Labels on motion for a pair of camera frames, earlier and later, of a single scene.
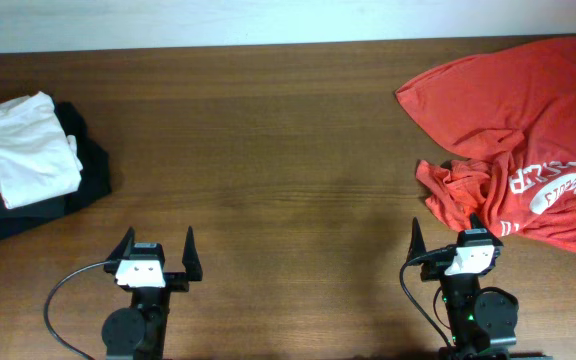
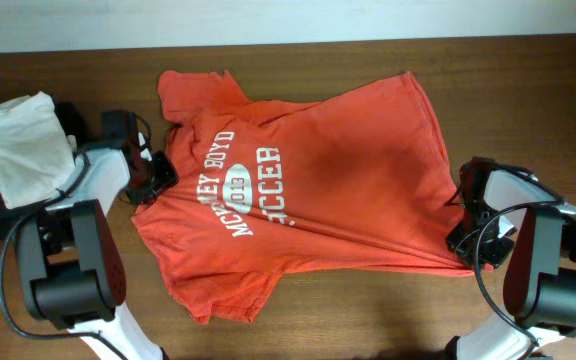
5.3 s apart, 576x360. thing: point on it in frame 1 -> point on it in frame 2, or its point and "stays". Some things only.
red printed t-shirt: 534,117 -> 361,181
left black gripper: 190,264 -> 168,174
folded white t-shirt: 25,148 stays
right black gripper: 434,268 -> 494,256
